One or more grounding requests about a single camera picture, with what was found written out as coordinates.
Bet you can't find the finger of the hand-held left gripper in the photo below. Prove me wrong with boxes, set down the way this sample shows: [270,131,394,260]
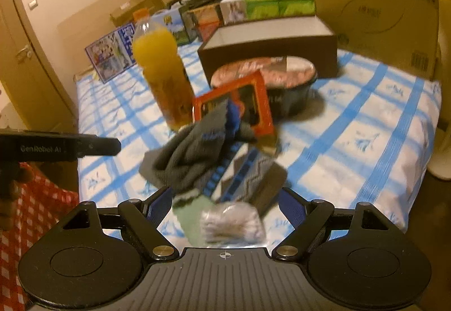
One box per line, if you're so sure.
[76,135,122,158]

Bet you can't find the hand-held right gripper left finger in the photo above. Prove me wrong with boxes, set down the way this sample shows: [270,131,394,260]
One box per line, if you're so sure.
[53,187,178,261]

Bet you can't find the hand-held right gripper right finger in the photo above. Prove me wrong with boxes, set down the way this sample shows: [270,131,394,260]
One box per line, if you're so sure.
[273,188,402,258]

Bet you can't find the grey cloth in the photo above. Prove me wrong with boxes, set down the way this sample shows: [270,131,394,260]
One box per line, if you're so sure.
[140,100,255,199]

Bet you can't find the striped knitted sock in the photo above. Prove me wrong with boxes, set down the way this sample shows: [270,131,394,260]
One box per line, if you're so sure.
[207,144,288,215]

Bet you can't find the clear plastic packet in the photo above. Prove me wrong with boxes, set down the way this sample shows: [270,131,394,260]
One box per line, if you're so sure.
[199,202,267,248]

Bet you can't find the red snack packet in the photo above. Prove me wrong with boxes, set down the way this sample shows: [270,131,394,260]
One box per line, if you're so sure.
[193,72,276,138]

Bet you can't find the white cardboard box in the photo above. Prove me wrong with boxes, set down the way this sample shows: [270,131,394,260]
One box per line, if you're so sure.
[197,15,339,79]

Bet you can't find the person's left hand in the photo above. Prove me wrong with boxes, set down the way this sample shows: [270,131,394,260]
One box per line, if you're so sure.
[0,163,36,230]

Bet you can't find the light green cloth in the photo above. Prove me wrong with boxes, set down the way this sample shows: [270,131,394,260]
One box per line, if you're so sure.
[172,197,212,248]

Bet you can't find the wooden door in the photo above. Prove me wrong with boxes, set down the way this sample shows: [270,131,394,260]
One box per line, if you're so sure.
[0,0,79,130]

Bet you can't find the red checked clothing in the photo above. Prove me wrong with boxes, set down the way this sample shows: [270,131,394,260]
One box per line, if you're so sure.
[0,163,80,311]

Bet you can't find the blue checked bed sheet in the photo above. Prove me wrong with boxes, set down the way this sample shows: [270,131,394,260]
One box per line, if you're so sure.
[72,40,443,252]

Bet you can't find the blue printed flat box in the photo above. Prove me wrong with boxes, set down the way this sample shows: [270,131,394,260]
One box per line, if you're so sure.
[85,24,136,83]

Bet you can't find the orange juice bottle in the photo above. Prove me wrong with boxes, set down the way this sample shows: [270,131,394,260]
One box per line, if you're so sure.
[132,8,195,132]

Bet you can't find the instant noodle bowl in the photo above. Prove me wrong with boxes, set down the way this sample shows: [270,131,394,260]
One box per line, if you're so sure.
[210,55,318,118]

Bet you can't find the blue milk carton box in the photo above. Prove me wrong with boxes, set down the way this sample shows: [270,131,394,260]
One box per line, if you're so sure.
[151,10,198,47]

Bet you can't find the small brown cardboard box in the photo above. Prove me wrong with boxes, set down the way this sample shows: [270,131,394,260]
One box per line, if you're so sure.
[110,0,166,28]

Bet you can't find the white object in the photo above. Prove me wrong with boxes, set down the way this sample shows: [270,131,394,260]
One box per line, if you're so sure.
[427,147,451,181]

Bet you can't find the red noodle box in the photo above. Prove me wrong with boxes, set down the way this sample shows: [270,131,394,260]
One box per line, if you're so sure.
[196,20,225,43]

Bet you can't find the orange red snack boxes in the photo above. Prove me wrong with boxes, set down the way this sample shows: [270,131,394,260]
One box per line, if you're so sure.
[188,5,222,25]

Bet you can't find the white product box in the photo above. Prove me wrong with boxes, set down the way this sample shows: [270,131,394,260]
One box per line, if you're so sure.
[220,0,247,25]

